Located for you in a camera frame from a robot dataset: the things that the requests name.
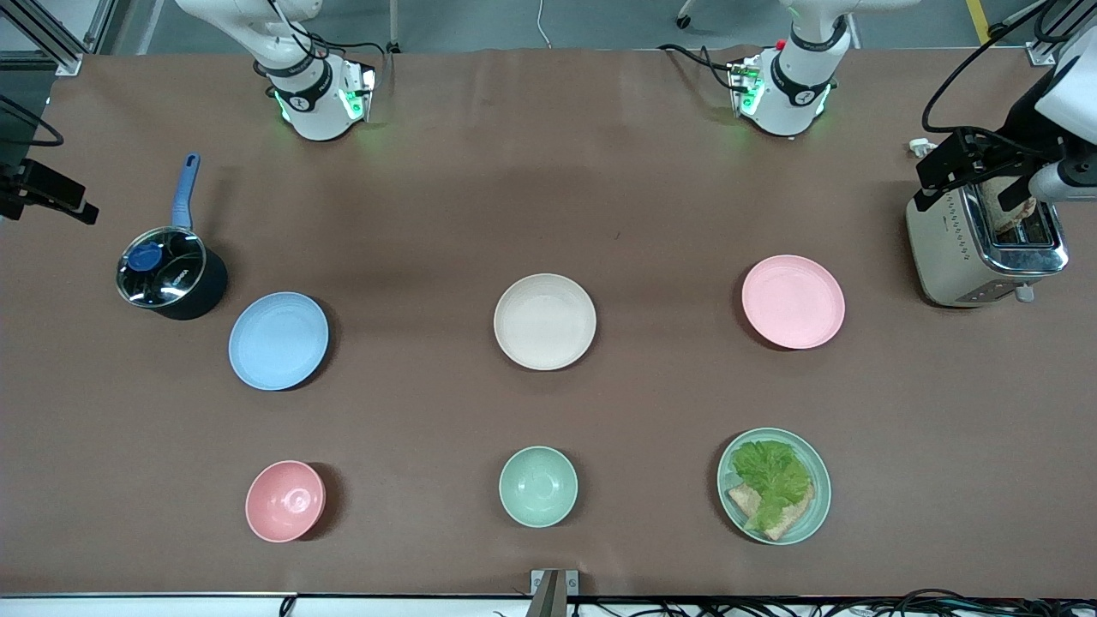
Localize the glass lid with blue knob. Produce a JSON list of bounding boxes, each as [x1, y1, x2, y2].
[[117, 226, 209, 309]]

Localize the dark saucepan with blue handle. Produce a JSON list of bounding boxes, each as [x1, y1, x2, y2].
[[116, 153, 230, 322]]

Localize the green lettuce leaf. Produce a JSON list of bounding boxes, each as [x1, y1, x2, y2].
[[731, 440, 813, 532]]

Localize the silver toaster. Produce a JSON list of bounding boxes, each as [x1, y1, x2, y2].
[[906, 176, 1070, 309]]

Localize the grey metal camera bracket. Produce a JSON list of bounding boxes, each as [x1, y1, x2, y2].
[[530, 569, 580, 617]]

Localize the brown toast slice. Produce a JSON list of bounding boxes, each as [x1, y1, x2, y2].
[[980, 177, 1038, 234]]

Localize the light blue plate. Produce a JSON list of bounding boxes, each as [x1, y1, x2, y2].
[[228, 292, 330, 392]]

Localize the pink plate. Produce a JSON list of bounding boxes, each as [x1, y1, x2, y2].
[[741, 255, 846, 350]]

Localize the green bowl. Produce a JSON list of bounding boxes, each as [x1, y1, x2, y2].
[[499, 446, 579, 528]]

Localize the brown bread slice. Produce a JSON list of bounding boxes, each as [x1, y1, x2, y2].
[[727, 482, 816, 542]]

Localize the pink bowl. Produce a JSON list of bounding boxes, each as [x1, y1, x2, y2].
[[245, 460, 327, 543]]

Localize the beige plate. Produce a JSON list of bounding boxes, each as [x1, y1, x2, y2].
[[494, 273, 597, 371]]

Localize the green plate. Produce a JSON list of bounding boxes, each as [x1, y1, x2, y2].
[[716, 428, 832, 546]]

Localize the black arm base cable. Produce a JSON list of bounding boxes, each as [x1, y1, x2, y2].
[[291, 33, 388, 59], [657, 43, 745, 93]]

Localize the aluminium frame profile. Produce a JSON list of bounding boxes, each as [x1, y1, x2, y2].
[[0, 0, 84, 76], [1027, 0, 1089, 67]]

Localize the black cable bundle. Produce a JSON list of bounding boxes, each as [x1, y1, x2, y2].
[[493, 588, 1097, 617]]

